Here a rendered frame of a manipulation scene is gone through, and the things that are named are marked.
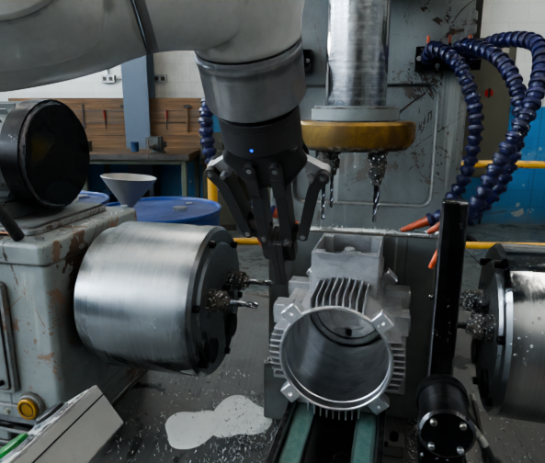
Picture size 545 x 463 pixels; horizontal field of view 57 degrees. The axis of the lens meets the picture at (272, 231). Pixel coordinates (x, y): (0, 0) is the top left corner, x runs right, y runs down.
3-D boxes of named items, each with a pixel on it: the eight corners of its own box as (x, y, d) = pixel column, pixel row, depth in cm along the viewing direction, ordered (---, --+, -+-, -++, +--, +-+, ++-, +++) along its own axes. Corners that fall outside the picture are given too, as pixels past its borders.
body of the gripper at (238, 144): (310, 81, 47) (316, 162, 53) (223, 81, 49) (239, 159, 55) (296, 125, 42) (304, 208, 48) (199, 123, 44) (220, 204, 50)
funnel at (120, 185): (118, 221, 244) (113, 170, 237) (165, 222, 242) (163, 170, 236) (96, 235, 219) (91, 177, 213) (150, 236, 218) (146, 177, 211)
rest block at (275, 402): (270, 400, 98) (270, 344, 95) (306, 405, 96) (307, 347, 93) (263, 418, 92) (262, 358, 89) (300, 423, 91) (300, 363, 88)
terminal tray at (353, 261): (321, 272, 88) (322, 232, 87) (383, 277, 86) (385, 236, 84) (308, 297, 77) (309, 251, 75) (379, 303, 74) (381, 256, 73)
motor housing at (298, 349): (297, 348, 93) (298, 250, 89) (403, 362, 88) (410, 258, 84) (268, 410, 74) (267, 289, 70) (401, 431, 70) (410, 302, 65)
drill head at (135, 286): (95, 320, 107) (84, 204, 101) (261, 339, 98) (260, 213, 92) (7, 381, 83) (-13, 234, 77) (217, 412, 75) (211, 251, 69)
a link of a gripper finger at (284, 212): (274, 143, 50) (288, 143, 50) (288, 224, 58) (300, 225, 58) (265, 167, 48) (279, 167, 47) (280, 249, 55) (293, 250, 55)
